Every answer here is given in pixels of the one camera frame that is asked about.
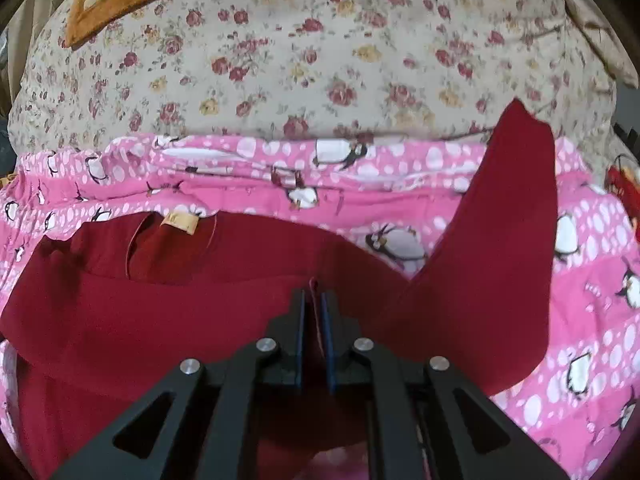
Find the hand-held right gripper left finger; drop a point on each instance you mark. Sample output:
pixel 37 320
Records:
pixel 299 330

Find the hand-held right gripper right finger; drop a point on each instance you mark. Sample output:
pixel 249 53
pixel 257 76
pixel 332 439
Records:
pixel 328 330

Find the red patterned cloth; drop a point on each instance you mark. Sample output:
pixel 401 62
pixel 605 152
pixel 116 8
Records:
pixel 625 185

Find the pink penguin print blanket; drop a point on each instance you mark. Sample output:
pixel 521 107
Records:
pixel 575 310

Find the floral beige bedsheet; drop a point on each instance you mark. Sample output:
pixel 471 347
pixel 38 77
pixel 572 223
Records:
pixel 310 50

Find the dark red garment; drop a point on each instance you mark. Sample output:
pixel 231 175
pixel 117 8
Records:
pixel 150 300

